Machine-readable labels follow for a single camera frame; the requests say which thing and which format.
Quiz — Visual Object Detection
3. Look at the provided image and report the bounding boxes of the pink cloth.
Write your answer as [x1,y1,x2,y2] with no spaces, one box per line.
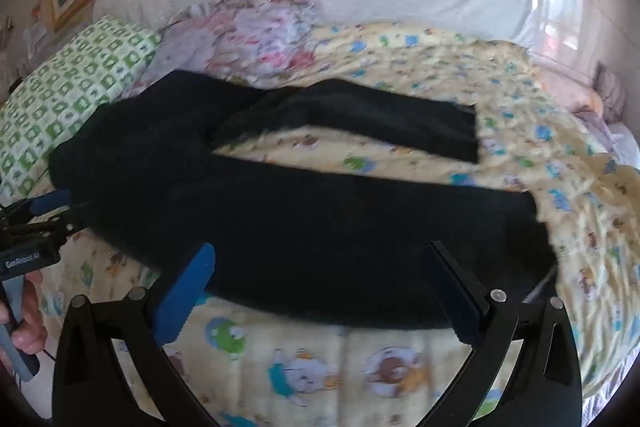
[570,62,631,138]

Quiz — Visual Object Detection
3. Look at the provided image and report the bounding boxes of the black pants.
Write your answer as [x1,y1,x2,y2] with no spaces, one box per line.
[47,69,558,333]

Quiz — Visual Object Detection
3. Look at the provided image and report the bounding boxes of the green checked pillow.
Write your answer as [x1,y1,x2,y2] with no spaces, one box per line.
[0,16,163,202]

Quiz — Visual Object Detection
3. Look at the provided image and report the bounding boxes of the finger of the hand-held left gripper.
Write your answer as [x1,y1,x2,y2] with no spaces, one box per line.
[27,189,73,215]
[47,203,96,240]

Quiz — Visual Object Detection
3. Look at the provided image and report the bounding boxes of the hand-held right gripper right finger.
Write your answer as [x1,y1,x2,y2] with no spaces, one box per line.
[415,241,583,427]

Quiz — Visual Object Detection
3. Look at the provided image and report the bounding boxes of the floral ruffled pillow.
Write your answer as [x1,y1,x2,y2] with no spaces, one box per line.
[125,0,326,94]

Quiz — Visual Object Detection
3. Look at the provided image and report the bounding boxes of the person's left hand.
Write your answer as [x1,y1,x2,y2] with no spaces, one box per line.
[0,271,49,373]

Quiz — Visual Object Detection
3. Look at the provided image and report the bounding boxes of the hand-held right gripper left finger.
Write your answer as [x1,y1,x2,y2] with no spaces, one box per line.
[52,242,223,427]

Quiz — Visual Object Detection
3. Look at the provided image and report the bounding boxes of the yellow bear print quilt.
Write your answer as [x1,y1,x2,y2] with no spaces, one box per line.
[0,22,640,427]

